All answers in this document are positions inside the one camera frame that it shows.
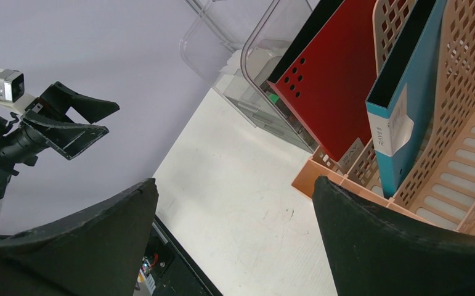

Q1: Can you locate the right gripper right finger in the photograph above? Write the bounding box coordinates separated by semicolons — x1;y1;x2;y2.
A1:
312;176;475;295

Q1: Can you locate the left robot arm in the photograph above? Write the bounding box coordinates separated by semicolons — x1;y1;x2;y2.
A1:
0;96;120;212

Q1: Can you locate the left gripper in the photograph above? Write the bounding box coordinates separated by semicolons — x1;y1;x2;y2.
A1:
0;81;120;166

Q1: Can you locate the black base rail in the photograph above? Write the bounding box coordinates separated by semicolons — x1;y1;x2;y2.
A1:
134;217;223;296

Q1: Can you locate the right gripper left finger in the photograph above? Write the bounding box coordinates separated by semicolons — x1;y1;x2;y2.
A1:
0;178;159;295

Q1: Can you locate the teal blue folder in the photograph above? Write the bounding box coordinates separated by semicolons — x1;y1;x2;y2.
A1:
366;1;446;199

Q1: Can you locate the clear grey drawer organizer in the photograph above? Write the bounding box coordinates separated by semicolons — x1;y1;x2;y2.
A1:
180;1;317;152

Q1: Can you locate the peach plastic file rack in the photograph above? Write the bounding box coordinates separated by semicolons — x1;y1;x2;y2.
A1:
292;1;475;236

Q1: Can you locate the red folder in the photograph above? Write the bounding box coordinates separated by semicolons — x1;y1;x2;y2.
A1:
267;0;376;172

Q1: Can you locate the black highlighter green cap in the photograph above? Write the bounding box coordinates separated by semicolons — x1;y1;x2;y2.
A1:
269;94;280;104

